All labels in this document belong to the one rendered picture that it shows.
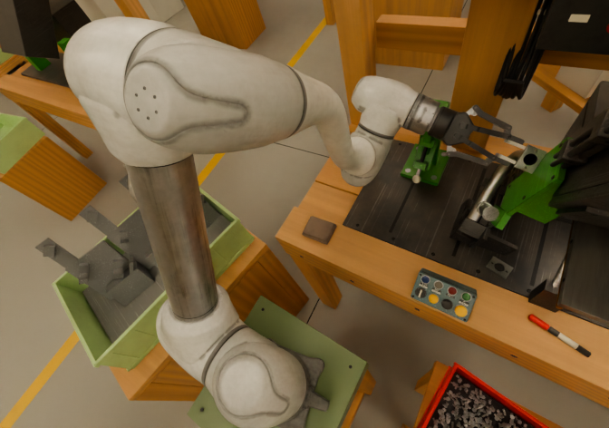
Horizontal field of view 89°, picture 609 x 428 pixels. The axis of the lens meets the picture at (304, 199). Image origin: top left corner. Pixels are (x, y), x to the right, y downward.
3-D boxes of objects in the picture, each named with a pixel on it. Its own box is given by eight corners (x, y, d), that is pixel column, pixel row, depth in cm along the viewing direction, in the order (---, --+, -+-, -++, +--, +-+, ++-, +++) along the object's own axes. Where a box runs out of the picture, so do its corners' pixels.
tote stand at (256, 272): (230, 402, 165) (127, 401, 101) (178, 337, 191) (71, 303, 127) (309, 299, 186) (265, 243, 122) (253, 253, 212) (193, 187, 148)
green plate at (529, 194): (530, 235, 75) (604, 197, 56) (496, 219, 77) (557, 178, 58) (539, 198, 80) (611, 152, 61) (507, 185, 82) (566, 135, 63)
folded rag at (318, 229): (302, 235, 107) (299, 231, 105) (312, 217, 110) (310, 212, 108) (327, 246, 103) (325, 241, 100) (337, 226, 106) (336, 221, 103)
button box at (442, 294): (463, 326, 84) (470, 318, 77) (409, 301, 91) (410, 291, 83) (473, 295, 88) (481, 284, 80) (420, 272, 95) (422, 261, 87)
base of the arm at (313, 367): (317, 449, 73) (313, 453, 68) (239, 408, 81) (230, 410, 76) (340, 366, 80) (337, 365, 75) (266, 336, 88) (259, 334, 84)
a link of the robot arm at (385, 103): (422, 89, 80) (400, 136, 86) (368, 67, 83) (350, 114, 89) (420, 91, 70) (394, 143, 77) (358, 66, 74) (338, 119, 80)
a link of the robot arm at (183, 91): (316, 55, 36) (233, 40, 42) (183, 24, 21) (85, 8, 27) (297, 161, 41) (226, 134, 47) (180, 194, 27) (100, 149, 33)
